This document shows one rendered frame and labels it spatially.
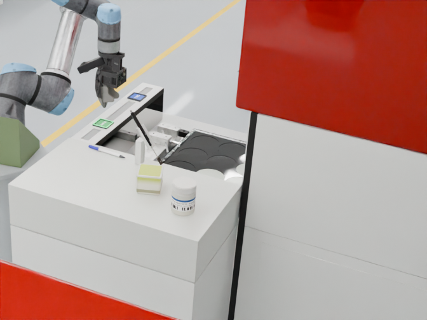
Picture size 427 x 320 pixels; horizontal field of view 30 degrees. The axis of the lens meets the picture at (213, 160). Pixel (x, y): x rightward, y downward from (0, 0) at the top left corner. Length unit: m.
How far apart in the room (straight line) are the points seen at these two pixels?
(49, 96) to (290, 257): 1.03
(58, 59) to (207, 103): 2.42
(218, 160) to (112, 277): 0.60
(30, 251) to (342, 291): 0.99
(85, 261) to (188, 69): 3.48
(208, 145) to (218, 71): 2.97
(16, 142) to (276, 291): 1.01
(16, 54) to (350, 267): 3.91
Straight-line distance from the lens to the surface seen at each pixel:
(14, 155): 2.83
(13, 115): 2.85
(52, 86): 2.92
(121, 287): 2.45
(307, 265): 2.57
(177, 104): 5.24
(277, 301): 2.69
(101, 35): 2.65
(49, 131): 4.86
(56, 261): 2.53
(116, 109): 2.94
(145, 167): 2.42
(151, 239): 2.29
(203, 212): 2.35
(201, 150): 2.82
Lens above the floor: 2.24
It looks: 29 degrees down
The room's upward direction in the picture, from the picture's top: 5 degrees clockwise
